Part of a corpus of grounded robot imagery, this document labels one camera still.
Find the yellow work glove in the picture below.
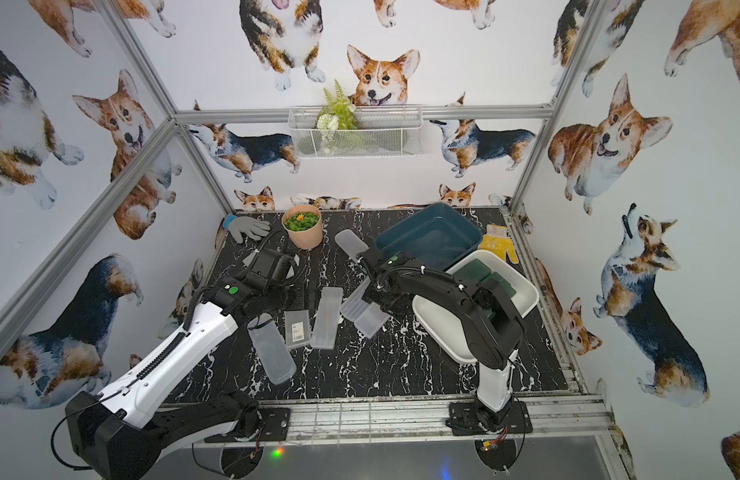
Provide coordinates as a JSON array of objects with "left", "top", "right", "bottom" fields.
[{"left": 479, "top": 224, "right": 519, "bottom": 264}]

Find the pink pot with green plant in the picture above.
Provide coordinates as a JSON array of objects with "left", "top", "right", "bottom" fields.
[{"left": 282, "top": 205, "right": 323, "bottom": 250}]

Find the clear rounded case front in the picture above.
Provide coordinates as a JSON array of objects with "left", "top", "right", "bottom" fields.
[{"left": 247, "top": 313, "right": 296, "bottom": 385}]

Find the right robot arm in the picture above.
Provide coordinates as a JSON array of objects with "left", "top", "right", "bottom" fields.
[{"left": 357, "top": 248, "right": 524, "bottom": 413}]

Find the artificial fern with flower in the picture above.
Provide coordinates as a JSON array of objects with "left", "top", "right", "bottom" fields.
[{"left": 316, "top": 81, "right": 358, "bottom": 154}]

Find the grey work glove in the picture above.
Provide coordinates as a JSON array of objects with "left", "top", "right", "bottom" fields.
[{"left": 221, "top": 214, "right": 271, "bottom": 244}]

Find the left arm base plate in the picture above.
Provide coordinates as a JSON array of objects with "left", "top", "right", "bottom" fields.
[{"left": 204, "top": 407, "right": 292, "bottom": 443}]

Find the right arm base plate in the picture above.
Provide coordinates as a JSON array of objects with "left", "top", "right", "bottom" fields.
[{"left": 445, "top": 400, "right": 533, "bottom": 436}]

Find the clear case with red pen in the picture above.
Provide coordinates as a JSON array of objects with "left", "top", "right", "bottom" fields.
[{"left": 354, "top": 303, "right": 391, "bottom": 339}]

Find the white storage box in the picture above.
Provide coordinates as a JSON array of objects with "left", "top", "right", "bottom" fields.
[{"left": 412, "top": 249, "right": 539, "bottom": 364}]

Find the clear rounded case back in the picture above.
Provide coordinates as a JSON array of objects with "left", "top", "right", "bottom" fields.
[{"left": 334, "top": 229, "right": 369, "bottom": 263}]

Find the teal storage box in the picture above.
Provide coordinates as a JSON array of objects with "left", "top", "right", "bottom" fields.
[{"left": 374, "top": 203, "right": 483, "bottom": 270}]

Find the clear case with barcode label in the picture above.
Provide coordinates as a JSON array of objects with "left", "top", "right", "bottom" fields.
[{"left": 284, "top": 310, "right": 311, "bottom": 350}]

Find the clear rounded case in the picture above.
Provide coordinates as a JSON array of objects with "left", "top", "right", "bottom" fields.
[
  {"left": 334, "top": 229, "right": 369, "bottom": 263},
  {"left": 247, "top": 313, "right": 296, "bottom": 385}
]

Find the white wire wall basket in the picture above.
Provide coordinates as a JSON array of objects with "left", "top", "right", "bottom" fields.
[{"left": 288, "top": 106, "right": 423, "bottom": 159}]

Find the dark green case with pens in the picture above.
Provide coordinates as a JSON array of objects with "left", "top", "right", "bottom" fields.
[{"left": 453, "top": 259, "right": 492, "bottom": 283}]

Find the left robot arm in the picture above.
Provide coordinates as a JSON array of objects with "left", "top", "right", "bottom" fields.
[{"left": 60, "top": 271, "right": 297, "bottom": 479}]

